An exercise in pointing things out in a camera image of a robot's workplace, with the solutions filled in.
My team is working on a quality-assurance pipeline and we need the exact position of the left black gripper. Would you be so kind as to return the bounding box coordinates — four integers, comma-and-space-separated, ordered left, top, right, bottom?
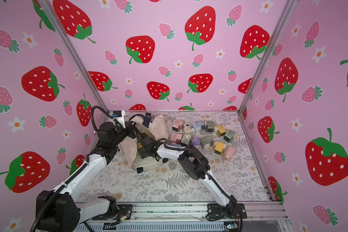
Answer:
109, 119, 135, 150

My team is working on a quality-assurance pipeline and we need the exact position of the cream canvas tote bag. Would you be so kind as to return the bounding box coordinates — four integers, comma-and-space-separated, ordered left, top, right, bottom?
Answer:
121, 113, 168, 173

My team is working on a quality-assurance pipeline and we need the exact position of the purple pencil sharpener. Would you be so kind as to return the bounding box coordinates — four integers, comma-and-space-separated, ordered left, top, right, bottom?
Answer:
191, 136, 201, 148

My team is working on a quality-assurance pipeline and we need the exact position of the light blue pencil sharpener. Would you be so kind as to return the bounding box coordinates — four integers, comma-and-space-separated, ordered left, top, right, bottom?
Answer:
192, 121, 206, 133

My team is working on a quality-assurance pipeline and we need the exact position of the grey green round sharpener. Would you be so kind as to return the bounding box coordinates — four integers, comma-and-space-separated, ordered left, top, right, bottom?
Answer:
200, 136, 214, 149

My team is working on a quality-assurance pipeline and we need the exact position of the grey green pencil sharpener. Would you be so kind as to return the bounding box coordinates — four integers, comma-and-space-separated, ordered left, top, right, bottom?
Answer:
206, 120, 215, 132

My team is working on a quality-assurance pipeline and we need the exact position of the yellow pencil sharpener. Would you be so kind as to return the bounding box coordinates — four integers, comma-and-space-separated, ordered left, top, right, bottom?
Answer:
211, 141, 227, 156
215, 125, 227, 137

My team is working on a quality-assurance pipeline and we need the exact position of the pink round pencil sharpener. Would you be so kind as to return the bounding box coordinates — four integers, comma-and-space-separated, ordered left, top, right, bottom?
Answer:
223, 146, 237, 161

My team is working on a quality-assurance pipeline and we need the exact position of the mint green pencil sharpener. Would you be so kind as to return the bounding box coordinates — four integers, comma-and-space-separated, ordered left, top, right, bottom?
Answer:
223, 130, 238, 143

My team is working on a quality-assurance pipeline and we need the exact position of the cream white pencil sharpener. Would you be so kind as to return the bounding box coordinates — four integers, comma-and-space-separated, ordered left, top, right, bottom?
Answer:
183, 123, 194, 133

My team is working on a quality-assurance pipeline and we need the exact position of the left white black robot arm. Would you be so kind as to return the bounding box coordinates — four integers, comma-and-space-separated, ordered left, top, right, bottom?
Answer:
30, 122, 134, 232

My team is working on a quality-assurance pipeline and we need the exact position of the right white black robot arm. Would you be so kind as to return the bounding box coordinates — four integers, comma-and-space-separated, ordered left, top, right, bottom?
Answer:
137, 136, 242, 218

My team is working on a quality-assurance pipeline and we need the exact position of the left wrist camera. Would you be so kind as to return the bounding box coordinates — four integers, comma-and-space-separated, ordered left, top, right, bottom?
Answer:
97, 110, 126, 141

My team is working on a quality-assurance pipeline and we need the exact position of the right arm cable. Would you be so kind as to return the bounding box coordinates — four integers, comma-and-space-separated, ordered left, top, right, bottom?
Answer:
133, 127, 244, 230

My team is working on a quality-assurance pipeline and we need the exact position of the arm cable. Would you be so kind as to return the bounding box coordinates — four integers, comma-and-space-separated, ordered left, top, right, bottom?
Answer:
133, 127, 244, 230
28, 105, 124, 232

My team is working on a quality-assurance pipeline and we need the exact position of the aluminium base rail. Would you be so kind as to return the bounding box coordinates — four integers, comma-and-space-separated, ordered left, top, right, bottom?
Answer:
44, 201, 295, 232

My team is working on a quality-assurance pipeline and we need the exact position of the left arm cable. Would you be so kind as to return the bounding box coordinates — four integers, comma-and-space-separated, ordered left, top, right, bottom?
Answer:
28, 105, 124, 232

